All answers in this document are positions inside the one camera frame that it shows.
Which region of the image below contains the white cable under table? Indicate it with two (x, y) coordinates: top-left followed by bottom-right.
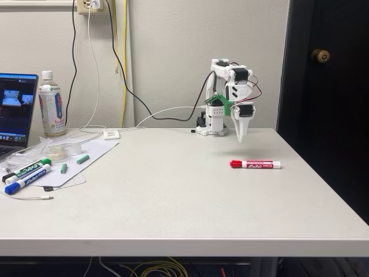
(99, 256), (122, 277)

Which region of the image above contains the white robot usb cable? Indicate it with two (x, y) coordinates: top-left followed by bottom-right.
(116, 106), (207, 133)

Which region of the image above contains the white loose cable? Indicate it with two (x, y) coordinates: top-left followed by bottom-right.
(0, 192), (55, 201)

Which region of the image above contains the yellow cable bundle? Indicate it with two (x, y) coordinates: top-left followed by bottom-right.
(119, 258), (188, 277)

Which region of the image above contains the brass door knob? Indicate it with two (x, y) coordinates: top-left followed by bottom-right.
(310, 48), (331, 63)

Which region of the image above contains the black camera cable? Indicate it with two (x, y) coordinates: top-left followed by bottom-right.
(103, 0), (217, 122)

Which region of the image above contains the white mesh pad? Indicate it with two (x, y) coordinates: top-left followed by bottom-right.
(53, 172), (87, 190)

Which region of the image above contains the white wall trim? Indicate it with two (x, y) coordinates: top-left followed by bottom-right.
(0, 0), (75, 7)

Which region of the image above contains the grey laptop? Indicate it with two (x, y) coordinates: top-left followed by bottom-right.
(0, 73), (39, 161)

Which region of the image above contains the beige tape roll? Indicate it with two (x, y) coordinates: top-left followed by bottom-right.
(46, 145), (71, 161)

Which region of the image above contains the white sheet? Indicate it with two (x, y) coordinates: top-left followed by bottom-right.
(28, 138), (121, 188)

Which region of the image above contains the black power cable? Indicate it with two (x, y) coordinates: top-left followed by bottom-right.
(65, 0), (78, 128)

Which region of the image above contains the white adapter box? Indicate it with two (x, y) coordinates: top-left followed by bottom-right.
(103, 129), (121, 141)

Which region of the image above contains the beige wall outlet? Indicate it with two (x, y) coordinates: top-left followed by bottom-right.
(77, 0), (105, 16)

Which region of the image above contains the green dry-erase marker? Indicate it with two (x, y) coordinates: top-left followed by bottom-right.
(5, 157), (52, 185)

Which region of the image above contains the clear plastic dish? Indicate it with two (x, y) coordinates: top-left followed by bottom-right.
(42, 143), (83, 162)

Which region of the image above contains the plastic tea bottle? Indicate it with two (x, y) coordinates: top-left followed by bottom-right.
(38, 70), (67, 137)

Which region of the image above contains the grey table leg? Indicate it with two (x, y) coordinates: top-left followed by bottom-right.
(249, 257), (279, 277)

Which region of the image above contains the clear plastic bag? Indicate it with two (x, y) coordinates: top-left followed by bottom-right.
(0, 137), (52, 174)

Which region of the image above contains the blue dry-erase marker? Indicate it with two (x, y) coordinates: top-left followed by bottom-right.
(4, 163), (52, 196)

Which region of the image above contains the black door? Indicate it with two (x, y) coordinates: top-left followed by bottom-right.
(276, 0), (369, 226)

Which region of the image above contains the white charger cable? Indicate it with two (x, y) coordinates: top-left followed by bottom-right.
(66, 5), (107, 142)

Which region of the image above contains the red dry-erase marker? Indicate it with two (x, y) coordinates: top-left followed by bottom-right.
(229, 159), (282, 170)

